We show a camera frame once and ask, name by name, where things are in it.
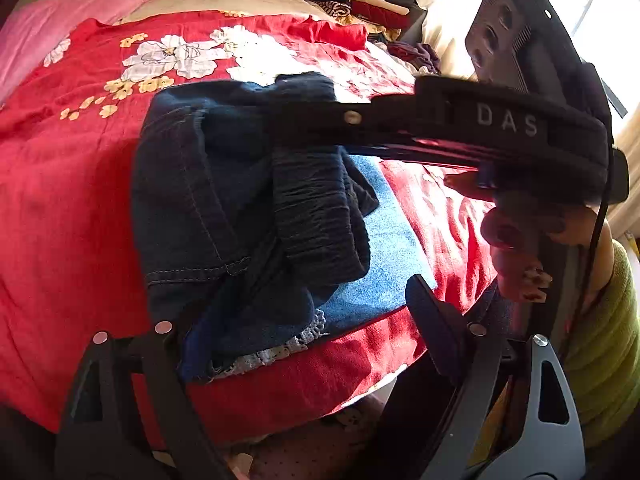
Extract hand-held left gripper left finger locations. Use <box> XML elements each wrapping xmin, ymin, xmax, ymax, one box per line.
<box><xmin>55</xmin><ymin>310</ymin><xmax>231</xmax><ymax>480</ymax></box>

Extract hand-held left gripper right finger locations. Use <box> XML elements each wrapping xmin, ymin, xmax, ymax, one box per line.
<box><xmin>406</xmin><ymin>275</ymin><xmax>586</xmax><ymax>480</ymax></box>

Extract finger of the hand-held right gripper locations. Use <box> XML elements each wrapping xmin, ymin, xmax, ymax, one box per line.
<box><xmin>345</xmin><ymin>146</ymin><xmax>490</xmax><ymax>172</ymax></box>
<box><xmin>272</xmin><ymin>91</ymin><xmax>420</xmax><ymax>149</ymax></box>

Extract blue denim pants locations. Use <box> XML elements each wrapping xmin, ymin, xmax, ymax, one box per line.
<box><xmin>131</xmin><ymin>72</ymin><xmax>438</xmax><ymax>385</ymax></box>

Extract person's right forearm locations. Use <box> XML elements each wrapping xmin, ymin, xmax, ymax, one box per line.
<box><xmin>562</xmin><ymin>220</ymin><xmax>640</xmax><ymax>451</ymax></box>

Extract person's right hand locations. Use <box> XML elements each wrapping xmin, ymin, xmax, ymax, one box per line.
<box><xmin>444</xmin><ymin>171</ymin><xmax>603</xmax><ymax>305</ymax></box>

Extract person's left hand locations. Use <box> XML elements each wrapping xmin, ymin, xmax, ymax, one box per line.
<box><xmin>230</xmin><ymin>452</ymin><xmax>257</xmax><ymax>480</ymax></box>

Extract purple crumpled cloth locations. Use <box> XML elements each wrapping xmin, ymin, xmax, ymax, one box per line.
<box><xmin>387</xmin><ymin>41</ymin><xmax>442</xmax><ymax>76</ymax></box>

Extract person's dotted pink clothing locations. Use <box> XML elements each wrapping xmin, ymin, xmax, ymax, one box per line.
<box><xmin>225</xmin><ymin>395</ymin><xmax>401</xmax><ymax>480</ymax></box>

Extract red floral bedspread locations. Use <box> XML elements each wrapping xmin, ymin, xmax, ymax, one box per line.
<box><xmin>0</xmin><ymin>10</ymin><xmax>501</xmax><ymax>447</ymax></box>

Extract pink quilt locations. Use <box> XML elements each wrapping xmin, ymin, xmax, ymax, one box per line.
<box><xmin>0</xmin><ymin>0</ymin><xmax>169</xmax><ymax>104</ymax></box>

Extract black cable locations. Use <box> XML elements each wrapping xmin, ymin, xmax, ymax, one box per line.
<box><xmin>562</xmin><ymin>142</ymin><xmax>615</xmax><ymax>343</ymax></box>

